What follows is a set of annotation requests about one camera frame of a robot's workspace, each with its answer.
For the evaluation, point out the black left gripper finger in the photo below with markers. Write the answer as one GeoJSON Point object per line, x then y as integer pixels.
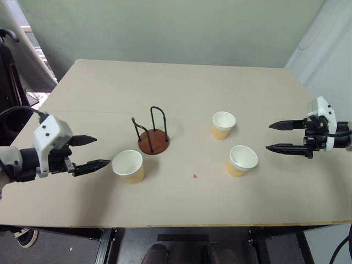
{"type": "Point", "coordinates": [90, 166]}
{"type": "Point", "coordinates": [82, 140]}

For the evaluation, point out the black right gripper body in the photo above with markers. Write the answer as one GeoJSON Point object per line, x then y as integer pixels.
{"type": "Point", "coordinates": [314, 137]}

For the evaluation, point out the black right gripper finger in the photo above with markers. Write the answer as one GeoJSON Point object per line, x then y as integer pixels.
{"type": "Point", "coordinates": [286, 125]}
{"type": "Point", "coordinates": [286, 148]}

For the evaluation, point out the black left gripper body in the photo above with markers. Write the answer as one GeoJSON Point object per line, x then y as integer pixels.
{"type": "Point", "coordinates": [59, 162]}

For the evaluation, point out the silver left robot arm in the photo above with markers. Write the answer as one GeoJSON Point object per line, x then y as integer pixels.
{"type": "Point", "coordinates": [11, 162]}

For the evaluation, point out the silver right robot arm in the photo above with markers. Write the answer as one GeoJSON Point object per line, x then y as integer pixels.
{"type": "Point", "coordinates": [342, 136]}

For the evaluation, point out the yellow and white paper cup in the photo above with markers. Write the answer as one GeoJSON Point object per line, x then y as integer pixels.
{"type": "Point", "coordinates": [224, 125]}
{"type": "Point", "coordinates": [127, 166]}
{"type": "Point", "coordinates": [242, 160]}

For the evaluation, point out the black and white sneaker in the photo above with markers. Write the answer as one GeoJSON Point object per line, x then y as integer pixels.
{"type": "Point", "coordinates": [26, 237]}

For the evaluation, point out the black equipment stand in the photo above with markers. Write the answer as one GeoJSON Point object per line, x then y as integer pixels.
{"type": "Point", "coordinates": [11, 82]}

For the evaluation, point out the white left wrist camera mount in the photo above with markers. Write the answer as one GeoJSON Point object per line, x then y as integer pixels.
{"type": "Point", "coordinates": [49, 132]}

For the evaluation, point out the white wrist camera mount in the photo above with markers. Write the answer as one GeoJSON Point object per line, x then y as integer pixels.
{"type": "Point", "coordinates": [321, 105]}
{"type": "Point", "coordinates": [49, 132]}

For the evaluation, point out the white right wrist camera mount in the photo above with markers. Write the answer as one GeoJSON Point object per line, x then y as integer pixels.
{"type": "Point", "coordinates": [321, 105]}

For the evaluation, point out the black metal table frame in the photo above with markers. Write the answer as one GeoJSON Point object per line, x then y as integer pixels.
{"type": "Point", "coordinates": [105, 244]}

